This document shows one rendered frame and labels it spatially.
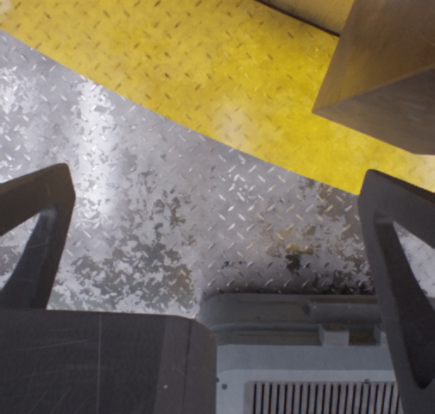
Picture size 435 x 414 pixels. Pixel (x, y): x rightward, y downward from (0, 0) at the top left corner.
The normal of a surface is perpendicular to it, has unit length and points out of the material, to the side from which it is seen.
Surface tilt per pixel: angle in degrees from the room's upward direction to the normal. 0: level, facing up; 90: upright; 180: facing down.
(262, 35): 0
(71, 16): 0
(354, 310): 0
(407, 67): 90
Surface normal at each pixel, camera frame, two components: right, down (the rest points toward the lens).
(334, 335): 0.00, 0.13
